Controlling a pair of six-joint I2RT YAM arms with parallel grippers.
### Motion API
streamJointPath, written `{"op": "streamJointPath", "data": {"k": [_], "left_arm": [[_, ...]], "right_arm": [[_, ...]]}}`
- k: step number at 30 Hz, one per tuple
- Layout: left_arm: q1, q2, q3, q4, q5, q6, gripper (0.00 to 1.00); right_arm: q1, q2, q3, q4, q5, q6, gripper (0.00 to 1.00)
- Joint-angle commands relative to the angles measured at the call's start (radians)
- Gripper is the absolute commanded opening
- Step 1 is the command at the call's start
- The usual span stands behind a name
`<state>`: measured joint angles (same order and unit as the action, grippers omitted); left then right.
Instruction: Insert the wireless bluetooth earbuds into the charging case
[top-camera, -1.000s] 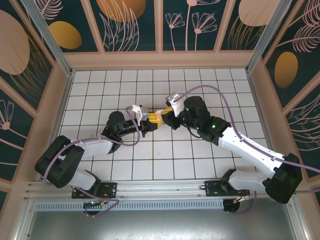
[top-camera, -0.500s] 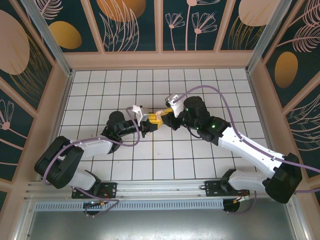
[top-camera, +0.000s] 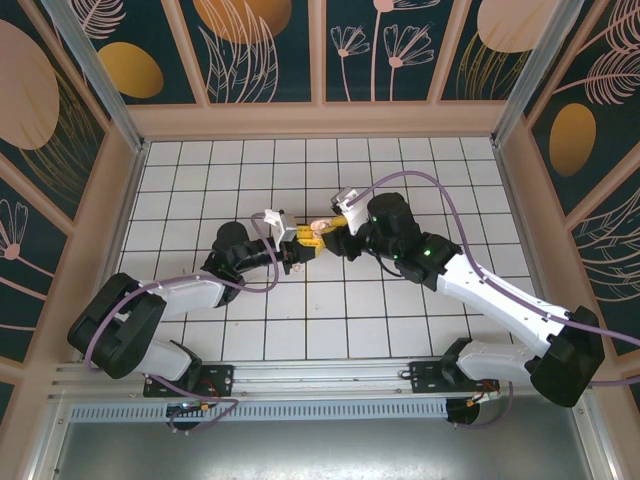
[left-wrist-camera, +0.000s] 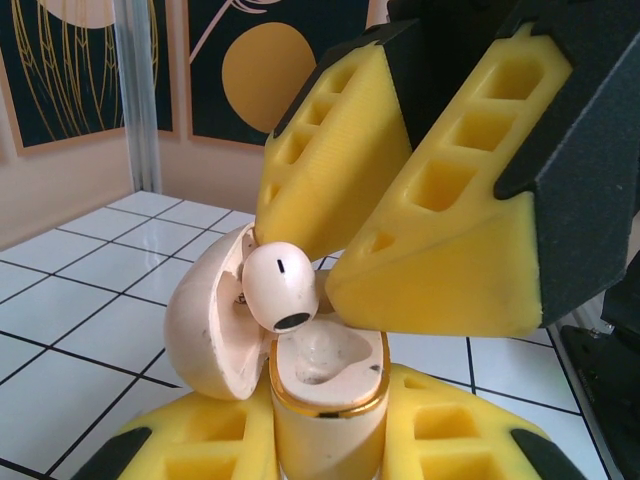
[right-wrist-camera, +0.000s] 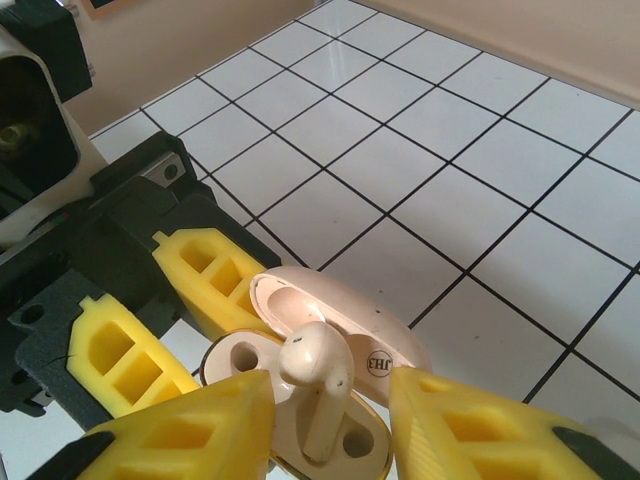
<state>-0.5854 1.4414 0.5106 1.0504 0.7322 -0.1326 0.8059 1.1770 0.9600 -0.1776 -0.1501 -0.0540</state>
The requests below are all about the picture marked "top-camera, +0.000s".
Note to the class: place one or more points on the beige earbud charging case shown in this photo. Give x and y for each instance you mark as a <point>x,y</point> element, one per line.
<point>320,225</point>

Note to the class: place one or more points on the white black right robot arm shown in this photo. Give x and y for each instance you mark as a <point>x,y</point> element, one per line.
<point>490,295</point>

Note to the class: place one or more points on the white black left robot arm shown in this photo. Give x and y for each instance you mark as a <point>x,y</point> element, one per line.
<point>190,295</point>

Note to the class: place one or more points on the grey metal sheet panel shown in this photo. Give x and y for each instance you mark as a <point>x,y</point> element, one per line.
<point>320,450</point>

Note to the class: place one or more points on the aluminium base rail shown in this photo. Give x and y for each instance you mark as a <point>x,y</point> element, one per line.
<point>320,380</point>

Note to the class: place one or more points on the aluminium corner post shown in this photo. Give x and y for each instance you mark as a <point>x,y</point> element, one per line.
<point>106,85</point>
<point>536,75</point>

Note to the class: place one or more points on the aluminium side frame rail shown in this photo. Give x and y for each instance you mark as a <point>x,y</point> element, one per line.
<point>595,445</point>
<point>47,450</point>

